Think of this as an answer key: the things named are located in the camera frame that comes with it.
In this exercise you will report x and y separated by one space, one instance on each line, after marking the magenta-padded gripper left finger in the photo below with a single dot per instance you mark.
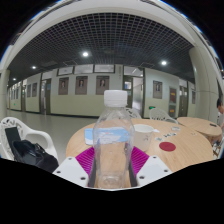
71 168

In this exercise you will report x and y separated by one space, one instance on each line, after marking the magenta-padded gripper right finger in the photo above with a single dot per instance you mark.
151 168

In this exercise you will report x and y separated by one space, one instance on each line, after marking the clear plastic bottle white cap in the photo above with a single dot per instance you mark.
113 133

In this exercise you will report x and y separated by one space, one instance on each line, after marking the white ceramic mug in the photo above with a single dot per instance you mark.
143 136

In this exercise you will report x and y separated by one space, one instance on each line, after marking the dark small wrappers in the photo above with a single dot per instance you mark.
169 134

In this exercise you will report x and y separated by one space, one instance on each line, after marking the black bag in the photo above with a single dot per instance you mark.
33 154

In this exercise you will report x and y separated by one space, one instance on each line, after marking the clear plastic packet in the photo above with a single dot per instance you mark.
176 128

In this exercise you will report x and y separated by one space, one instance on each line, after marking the white plastic lattice chair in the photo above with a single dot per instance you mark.
161 115
133 113
33 136

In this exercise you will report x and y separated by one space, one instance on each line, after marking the green exit sign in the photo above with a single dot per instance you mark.
152 107

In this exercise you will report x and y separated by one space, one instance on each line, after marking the round wooden side table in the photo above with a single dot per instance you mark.
198 125

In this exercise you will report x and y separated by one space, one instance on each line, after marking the black phone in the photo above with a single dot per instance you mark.
213 125

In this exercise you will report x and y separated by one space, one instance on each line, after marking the person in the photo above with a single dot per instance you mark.
220 113

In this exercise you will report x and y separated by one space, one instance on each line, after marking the round ceiling lights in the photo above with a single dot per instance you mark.
85 53

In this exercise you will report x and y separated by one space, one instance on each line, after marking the framed wall portraits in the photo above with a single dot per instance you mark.
81 85

